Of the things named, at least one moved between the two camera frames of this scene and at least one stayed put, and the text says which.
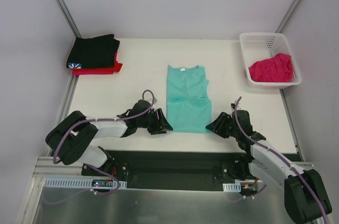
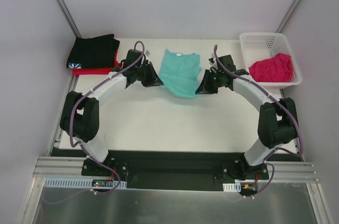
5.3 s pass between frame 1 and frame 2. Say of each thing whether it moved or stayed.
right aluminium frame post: stayed
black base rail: stayed
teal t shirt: moved
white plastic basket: stayed
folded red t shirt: stayed
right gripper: moved
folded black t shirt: stayed
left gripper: moved
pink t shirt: stayed
